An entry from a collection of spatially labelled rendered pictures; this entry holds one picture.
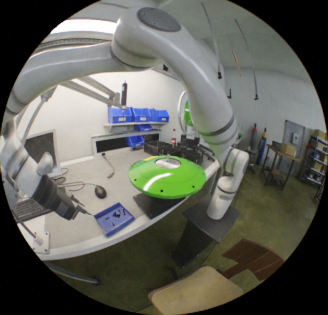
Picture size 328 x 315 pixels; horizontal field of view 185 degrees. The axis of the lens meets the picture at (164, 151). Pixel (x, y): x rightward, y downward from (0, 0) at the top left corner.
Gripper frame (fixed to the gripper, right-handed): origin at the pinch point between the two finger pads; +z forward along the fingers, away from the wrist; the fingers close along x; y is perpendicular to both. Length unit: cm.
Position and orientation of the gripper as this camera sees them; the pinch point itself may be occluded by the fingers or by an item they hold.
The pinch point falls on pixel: (88, 210)
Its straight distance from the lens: 36.3
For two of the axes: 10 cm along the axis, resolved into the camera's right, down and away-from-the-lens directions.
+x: 8.9, 1.7, -4.1
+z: 1.7, 7.3, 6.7
